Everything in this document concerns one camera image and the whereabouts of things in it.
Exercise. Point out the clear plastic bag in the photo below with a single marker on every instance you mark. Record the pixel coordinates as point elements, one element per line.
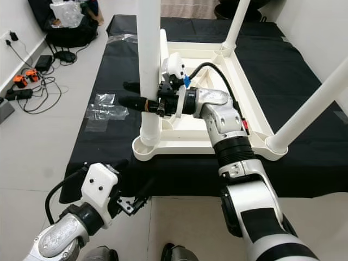
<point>68,15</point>

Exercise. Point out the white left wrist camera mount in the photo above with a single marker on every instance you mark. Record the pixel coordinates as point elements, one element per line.
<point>100,187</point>

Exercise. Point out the clear tape strip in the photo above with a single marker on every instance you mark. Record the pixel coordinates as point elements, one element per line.
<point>122,38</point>

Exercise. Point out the beige wicker basket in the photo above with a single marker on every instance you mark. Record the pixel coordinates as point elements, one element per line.
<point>190,8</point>

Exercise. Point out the grey tape patch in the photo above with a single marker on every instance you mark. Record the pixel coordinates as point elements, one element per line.
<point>342,116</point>

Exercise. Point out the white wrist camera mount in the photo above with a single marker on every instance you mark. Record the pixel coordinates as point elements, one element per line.
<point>100,187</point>
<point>175,70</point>

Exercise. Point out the grey right robot foot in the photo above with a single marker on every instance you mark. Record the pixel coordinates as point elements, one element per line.
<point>178,253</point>

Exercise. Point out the black wok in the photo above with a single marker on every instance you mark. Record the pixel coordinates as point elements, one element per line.
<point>239,11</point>

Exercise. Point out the black round device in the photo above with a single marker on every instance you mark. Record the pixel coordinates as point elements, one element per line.
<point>66,56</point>

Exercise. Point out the grey robot foot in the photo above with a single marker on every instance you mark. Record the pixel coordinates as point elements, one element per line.
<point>178,253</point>
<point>99,254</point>

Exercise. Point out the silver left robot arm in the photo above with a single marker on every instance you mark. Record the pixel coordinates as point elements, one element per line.
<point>65,239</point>

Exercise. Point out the black power adapter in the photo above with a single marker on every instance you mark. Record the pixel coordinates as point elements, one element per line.
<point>43,62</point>

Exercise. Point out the grey box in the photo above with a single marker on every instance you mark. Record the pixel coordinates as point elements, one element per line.
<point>6,110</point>

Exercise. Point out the grey left robot foot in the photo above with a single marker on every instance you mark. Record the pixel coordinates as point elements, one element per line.
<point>99,254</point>

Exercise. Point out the black tablecloth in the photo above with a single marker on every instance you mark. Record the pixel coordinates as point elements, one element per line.
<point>103,174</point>

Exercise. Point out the orange black device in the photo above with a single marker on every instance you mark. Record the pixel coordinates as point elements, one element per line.
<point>32,75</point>
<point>20,81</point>

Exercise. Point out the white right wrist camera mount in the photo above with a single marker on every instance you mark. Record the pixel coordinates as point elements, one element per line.
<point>175,70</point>

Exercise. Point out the black power strip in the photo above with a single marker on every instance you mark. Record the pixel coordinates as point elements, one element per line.
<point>18,94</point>

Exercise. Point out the white plastic children table top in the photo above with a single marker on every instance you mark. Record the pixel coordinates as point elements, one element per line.
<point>206,136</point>

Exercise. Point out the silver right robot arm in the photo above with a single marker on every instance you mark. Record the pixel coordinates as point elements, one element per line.
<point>255,179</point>

